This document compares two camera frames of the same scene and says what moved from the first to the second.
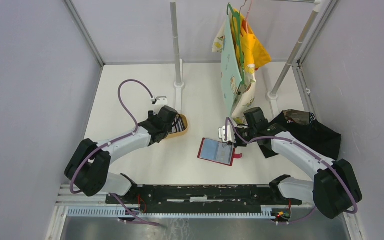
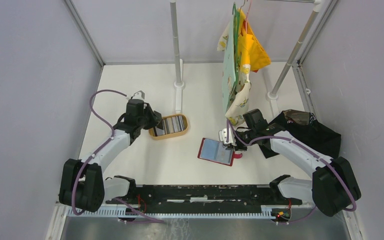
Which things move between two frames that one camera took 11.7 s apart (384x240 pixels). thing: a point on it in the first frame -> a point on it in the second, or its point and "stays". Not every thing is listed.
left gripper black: x=151 y=116 -> x=154 y=118
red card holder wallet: x=216 y=151 stays
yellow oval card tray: x=177 y=134 stays
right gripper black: x=237 y=143 stays
